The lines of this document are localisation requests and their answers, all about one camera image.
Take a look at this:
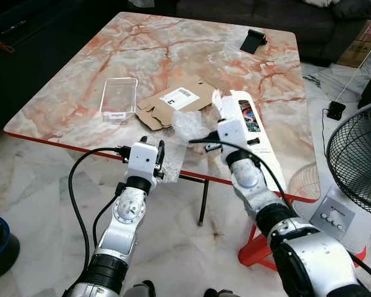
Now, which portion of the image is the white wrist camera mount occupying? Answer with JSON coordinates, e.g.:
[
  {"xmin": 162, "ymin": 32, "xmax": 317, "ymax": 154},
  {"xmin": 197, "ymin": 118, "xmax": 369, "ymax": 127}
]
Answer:
[
  {"xmin": 216, "ymin": 118, "xmax": 249, "ymax": 154},
  {"xmin": 126, "ymin": 141, "xmax": 158, "ymax": 181}
]

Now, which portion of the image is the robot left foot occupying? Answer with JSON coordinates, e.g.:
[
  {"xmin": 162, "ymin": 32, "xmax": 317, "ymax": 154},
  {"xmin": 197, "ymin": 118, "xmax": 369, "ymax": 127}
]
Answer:
[{"xmin": 122, "ymin": 280, "xmax": 156, "ymax": 297}]

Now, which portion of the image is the brown cardboard with label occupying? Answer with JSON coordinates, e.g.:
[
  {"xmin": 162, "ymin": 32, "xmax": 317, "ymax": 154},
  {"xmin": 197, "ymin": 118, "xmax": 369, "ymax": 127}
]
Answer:
[{"xmin": 136, "ymin": 77, "xmax": 218, "ymax": 131}]

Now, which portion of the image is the dark sofa cushion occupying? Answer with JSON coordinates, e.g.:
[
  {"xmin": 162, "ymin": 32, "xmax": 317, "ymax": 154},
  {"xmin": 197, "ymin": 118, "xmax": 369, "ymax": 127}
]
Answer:
[{"xmin": 331, "ymin": 0, "xmax": 371, "ymax": 19}]

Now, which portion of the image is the red plastic stool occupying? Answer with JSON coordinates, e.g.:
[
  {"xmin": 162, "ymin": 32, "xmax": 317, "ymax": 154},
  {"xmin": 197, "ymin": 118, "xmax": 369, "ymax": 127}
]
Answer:
[{"xmin": 238, "ymin": 192, "xmax": 367, "ymax": 273}]

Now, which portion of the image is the white fan with black grille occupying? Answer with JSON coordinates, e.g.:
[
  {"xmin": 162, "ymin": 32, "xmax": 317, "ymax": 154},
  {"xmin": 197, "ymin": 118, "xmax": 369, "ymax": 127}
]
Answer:
[{"xmin": 309, "ymin": 99, "xmax": 371, "ymax": 254}]

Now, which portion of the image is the clear plastic container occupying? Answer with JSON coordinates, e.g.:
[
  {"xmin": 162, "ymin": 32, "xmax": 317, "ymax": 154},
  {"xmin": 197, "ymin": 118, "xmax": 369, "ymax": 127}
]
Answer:
[{"xmin": 100, "ymin": 77, "xmax": 139, "ymax": 121}]

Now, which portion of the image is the round dark blue object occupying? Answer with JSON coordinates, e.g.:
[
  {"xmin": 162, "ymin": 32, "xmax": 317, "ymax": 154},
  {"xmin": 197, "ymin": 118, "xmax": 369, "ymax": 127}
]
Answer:
[{"xmin": 0, "ymin": 212, "xmax": 20, "ymax": 280}]

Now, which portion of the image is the black phone stand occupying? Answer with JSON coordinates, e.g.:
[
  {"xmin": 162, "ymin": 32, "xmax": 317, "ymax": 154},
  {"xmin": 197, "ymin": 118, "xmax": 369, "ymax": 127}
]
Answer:
[{"xmin": 240, "ymin": 29, "xmax": 268, "ymax": 55}]

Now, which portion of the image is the white mesh basket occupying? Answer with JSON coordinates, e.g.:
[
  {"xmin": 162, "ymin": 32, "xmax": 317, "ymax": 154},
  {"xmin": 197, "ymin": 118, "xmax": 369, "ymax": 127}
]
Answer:
[{"xmin": 289, "ymin": 162, "xmax": 322, "ymax": 200}]

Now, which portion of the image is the dark grey sofa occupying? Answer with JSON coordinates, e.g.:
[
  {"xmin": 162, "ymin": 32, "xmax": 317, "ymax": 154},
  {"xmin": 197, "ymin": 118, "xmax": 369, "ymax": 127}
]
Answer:
[{"xmin": 176, "ymin": 0, "xmax": 371, "ymax": 62}]

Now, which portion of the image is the dark cabinet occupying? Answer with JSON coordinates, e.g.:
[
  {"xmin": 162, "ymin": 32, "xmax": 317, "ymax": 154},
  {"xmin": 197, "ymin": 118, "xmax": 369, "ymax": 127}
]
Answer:
[{"xmin": 0, "ymin": 0, "xmax": 130, "ymax": 140}]

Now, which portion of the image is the short black left arm cable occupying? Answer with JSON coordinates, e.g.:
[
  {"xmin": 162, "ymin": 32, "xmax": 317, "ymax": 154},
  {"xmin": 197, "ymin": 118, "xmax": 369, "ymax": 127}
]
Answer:
[{"xmin": 92, "ymin": 195, "xmax": 118, "ymax": 248}]

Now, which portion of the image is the black metal table frame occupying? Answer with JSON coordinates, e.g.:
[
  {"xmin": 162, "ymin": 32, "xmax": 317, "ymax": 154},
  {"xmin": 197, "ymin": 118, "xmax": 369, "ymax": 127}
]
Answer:
[{"xmin": 178, "ymin": 173, "xmax": 212, "ymax": 226}]

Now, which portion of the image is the white plastic wrapper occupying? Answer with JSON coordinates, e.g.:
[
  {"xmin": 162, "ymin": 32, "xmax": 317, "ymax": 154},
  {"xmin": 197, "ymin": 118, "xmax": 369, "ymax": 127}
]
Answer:
[{"xmin": 211, "ymin": 90, "xmax": 237, "ymax": 123}]

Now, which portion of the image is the long white printed box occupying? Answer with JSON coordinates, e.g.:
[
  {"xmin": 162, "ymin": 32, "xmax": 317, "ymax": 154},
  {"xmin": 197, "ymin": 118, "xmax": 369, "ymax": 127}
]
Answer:
[{"xmin": 230, "ymin": 90, "xmax": 288, "ymax": 192}]

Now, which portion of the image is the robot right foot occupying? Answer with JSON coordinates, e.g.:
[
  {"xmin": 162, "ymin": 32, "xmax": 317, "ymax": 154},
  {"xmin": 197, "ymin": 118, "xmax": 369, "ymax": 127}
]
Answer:
[{"xmin": 204, "ymin": 288, "xmax": 239, "ymax": 297}]

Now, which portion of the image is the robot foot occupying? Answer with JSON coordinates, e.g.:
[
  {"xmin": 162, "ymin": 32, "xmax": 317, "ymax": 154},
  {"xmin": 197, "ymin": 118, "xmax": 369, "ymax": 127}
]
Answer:
[
  {"xmin": 204, "ymin": 288, "xmax": 239, "ymax": 297},
  {"xmin": 122, "ymin": 280, "xmax": 156, "ymax": 297}
]

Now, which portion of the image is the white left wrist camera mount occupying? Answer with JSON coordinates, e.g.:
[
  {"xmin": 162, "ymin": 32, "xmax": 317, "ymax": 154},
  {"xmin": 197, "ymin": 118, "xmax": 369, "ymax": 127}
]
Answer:
[{"xmin": 126, "ymin": 141, "xmax": 158, "ymax": 181}]

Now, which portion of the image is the black power adapter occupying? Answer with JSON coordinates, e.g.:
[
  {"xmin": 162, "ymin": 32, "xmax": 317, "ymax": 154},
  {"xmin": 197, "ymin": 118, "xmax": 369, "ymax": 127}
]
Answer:
[{"xmin": 326, "ymin": 101, "xmax": 347, "ymax": 121}]

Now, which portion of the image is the clear bubble wrap sheet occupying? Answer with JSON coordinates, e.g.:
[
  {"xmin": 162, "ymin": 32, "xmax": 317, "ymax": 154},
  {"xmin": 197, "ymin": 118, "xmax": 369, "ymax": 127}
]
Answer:
[{"xmin": 155, "ymin": 108, "xmax": 216, "ymax": 183}]

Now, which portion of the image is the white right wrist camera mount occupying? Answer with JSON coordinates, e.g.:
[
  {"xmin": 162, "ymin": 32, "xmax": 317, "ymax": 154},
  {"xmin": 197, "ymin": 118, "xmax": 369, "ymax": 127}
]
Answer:
[{"xmin": 216, "ymin": 118, "xmax": 249, "ymax": 154}]

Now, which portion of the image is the brown cardboard box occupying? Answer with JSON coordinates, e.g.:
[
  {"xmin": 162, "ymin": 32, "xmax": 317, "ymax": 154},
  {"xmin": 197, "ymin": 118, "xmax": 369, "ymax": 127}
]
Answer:
[{"xmin": 336, "ymin": 20, "xmax": 371, "ymax": 69}]

